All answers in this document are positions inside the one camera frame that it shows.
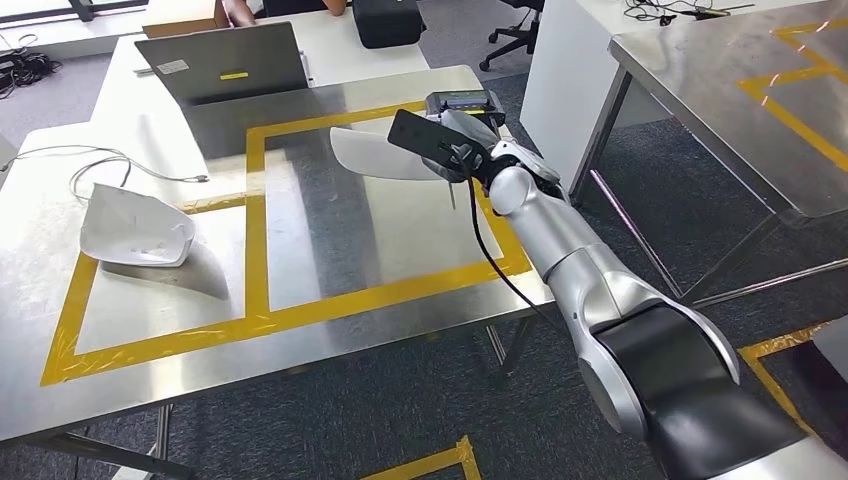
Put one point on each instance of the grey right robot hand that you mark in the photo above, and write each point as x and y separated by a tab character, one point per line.
472	129

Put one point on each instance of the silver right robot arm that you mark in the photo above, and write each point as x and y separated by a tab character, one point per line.
596	265

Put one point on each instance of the steel workbench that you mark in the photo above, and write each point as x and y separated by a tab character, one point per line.
331	218

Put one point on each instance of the yellow workbench tape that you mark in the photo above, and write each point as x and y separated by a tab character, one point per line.
255	232

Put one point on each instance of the steel car part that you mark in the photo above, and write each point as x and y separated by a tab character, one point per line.
136	228

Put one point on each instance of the black device with screen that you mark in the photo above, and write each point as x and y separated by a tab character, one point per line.
464	100

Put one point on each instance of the black office chair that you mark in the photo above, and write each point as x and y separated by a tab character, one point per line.
513	33

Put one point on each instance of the black bag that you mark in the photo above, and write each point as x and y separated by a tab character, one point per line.
387	23

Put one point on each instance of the white desk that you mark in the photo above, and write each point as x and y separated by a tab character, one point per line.
331	46

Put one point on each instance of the seated person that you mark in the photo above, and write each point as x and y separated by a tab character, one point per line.
291	6

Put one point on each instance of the silver laptop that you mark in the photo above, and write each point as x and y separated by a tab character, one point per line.
225	63

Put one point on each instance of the cardboard box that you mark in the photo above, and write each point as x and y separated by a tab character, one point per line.
182	16

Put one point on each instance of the yellow tape on table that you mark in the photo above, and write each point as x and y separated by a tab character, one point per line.
795	119

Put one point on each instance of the yellow floor tape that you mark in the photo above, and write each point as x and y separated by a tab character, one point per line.
430	464
768	371

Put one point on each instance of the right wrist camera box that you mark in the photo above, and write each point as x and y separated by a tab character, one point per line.
424	136

